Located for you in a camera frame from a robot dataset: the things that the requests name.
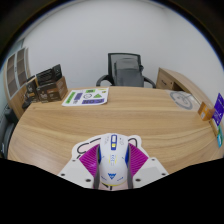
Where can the wooden side desk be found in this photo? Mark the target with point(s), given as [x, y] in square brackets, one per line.
[173, 81]

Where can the wooden shelf unit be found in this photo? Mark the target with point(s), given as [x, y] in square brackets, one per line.
[15, 96]

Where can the small teal box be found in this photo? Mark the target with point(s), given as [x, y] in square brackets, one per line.
[219, 136]

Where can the black mesh office chair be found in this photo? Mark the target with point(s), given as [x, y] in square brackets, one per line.
[128, 71]

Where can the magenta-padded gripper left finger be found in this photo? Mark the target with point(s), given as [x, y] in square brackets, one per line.
[76, 171]

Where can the round grey printed sheet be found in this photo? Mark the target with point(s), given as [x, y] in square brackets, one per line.
[181, 100]

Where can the purple card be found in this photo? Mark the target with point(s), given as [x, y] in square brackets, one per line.
[219, 110]

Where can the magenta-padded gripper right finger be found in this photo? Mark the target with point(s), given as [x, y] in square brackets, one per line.
[150, 171]

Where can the tall brown cardboard box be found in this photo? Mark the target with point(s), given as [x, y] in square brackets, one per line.
[31, 91]

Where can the small orange box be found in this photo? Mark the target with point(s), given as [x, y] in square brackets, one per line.
[205, 111]

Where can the white blue yellow computer mouse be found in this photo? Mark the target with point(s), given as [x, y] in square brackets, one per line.
[113, 160]

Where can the black sofa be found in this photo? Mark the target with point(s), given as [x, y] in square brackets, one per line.
[6, 133]

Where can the black cardboard box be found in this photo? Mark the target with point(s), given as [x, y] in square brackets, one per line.
[48, 76]

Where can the white printed paper sheet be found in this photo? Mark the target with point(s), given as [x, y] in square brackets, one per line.
[86, 97]

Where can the wide brown cardboard box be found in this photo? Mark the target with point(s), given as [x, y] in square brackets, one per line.
[51, 91]

